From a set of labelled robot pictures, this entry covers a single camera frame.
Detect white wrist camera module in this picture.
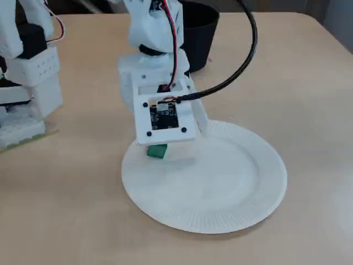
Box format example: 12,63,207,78
133,79,197,146

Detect thick black camera cable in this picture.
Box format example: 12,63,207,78
176,0,259,102

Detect red servo wires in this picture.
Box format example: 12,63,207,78
161,0,180,91

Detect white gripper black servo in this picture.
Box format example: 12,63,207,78
117,51,209,136

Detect black pot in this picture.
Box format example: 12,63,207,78
180,0,221,73

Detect white paper plate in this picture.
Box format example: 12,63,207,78
121,118,288,235

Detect green block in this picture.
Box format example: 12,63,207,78
145,144,168,160

